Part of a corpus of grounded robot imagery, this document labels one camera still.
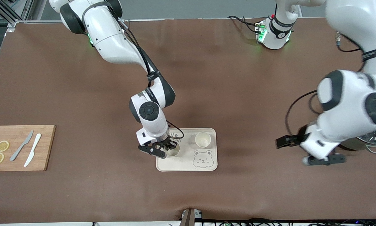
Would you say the cream tray with bear print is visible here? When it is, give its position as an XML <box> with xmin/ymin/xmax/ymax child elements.
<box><xmin>156</xmin><ymin>128</ymin><xmax>218</xmax><ymax>172</ymax></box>

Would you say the grey mounting post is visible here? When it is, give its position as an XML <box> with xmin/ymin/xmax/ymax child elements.
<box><xmin>180</xmin><ymin>208</ymin><xmax>203</xmax><ymax>226</ymax></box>

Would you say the glass pot lid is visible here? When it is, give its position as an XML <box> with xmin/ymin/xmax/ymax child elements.
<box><xmin>357</xmin><ymin>127</ymin><xmax>376</xmax><ymax>145</ymax></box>

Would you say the grey plastic knife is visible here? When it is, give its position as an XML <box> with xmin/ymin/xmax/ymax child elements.
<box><xmin>9</xmin><ymin>130</ymin><xmax>34</xmax><ymax>162</ymax></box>

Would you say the aluminium frame profile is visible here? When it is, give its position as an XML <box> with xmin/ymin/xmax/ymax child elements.
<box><xmin>0</xmin><ymin>0</ymin><xmax>34</xmax><ymax>29</ymax></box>

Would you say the brown table cover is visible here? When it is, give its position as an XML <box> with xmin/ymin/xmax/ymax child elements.
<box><xmin>0</xmin><ymin>17</ymin><xmax>376</xmax><ymax>224</ymax></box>

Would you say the black left arm base cable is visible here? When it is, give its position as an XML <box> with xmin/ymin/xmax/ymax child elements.
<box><xmin>227</xmin><ymin>15</ymin><xmax>261</xmax><ymax>34</ymax></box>

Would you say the wooden cutting board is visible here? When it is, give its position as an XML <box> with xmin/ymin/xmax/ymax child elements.
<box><xmin>0</xmin><ymin>125</ymin><xmax>56</xmax><ymax>172</ymax></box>

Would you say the white plastic knife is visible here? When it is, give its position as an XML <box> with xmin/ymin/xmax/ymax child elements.
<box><xmin>24</xmin><ymin>133</ymin><xmax>42</xmax><ymax>167</ymax></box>

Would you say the grey pot with glass lid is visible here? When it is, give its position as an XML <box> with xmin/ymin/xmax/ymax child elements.
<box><xmin>341</xmin><ymin>126</ymin><xmax>376</xmax><ymax>154</ymax></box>

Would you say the white IKEA cup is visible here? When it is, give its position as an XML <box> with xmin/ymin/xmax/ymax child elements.
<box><xmin>166</xmin><ymin>144</ymin><xmax>180</xmax><ymax>157</ymax></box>
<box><xmin>195</xmin><ymin>132</ymin><xmax>211</xmax><ymax>148</ymax></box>

